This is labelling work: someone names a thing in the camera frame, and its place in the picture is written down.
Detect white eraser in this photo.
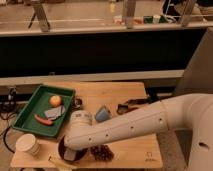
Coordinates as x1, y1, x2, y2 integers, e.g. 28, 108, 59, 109
64, 148, 77, 161

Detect purple bowl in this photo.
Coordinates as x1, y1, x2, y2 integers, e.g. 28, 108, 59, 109
58, 138, 88, 163

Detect white paper cup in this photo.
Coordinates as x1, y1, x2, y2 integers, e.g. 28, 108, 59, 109
15, 134, 40, 156

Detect small dark metal object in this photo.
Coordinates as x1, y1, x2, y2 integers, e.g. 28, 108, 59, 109
73, 98, 83, 109

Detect black brown object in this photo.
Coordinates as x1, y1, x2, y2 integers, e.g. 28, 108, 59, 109
116, 98, 148, 115

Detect grey sponge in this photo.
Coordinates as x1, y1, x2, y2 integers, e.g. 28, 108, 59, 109
44, 105, 65, 119

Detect red yellow apple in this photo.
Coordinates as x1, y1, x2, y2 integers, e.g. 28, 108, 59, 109
49, 95, 62, 107

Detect green plastic tray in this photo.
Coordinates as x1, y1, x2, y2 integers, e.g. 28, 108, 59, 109
13, 85, 75, 138

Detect black cables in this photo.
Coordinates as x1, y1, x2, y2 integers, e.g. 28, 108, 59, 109
0, 87, 21, 154

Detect dark grape bunch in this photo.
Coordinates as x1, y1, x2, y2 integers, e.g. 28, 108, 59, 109
90, 145, 114, 162

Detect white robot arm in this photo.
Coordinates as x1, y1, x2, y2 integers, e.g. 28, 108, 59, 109
64, 93, 213, 171

